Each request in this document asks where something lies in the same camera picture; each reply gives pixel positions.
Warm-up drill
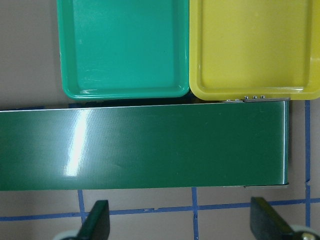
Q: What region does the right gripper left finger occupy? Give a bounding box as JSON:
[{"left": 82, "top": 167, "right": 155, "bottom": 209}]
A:
[{"left": 75, "top": 200, "right": 110, "bottom": 240}]

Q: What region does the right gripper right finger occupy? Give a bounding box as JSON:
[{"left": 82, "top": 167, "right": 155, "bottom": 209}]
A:
[{"left": 250, "top": 197, "right": 302, "bottom": 240}]

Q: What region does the green conveyor belt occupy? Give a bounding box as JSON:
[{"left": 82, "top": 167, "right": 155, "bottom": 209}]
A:
[{"left": 0, "top": 101, "right": 289, "bottom": 191}]

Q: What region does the yellow plastic tray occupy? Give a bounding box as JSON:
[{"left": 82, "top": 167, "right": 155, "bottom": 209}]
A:
[{"left": 189, "top": 0, "right": 320, "bottom": 101}]

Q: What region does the green plastic tray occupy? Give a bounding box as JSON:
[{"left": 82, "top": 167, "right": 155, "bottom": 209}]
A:
[{"left": 56, "top": 0, "right": 190, "bottom": 100}]

